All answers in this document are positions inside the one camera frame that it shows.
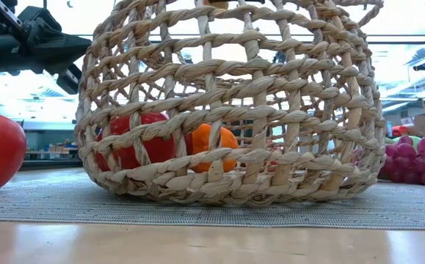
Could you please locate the red bell pepper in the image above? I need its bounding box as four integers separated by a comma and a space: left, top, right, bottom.
94, 111, 177, 172

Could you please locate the yellow bell pepper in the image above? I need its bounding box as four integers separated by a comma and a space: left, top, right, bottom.
202, 0, 230, 11

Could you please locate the orange fruit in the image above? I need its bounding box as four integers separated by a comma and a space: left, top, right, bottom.
189, 123, 239, 174

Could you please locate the green apple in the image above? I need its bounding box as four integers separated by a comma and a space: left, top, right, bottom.
391, 134, 421, 148

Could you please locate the woven straw basket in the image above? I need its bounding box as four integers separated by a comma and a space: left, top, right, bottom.
73, 0, 388, 209

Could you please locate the background shelf bench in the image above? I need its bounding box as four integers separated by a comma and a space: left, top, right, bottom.
20, 120, 83, 161

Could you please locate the grey woven placemat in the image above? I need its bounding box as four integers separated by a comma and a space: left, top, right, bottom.
0, 166, 425, 231

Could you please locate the red background box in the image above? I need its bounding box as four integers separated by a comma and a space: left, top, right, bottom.
391, 125, 410, 137

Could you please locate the purple grape bunch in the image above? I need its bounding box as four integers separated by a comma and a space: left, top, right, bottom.
377, 133, 425, 188

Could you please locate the black table frame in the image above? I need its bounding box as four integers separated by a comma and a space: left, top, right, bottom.
19, 159, 84, 172

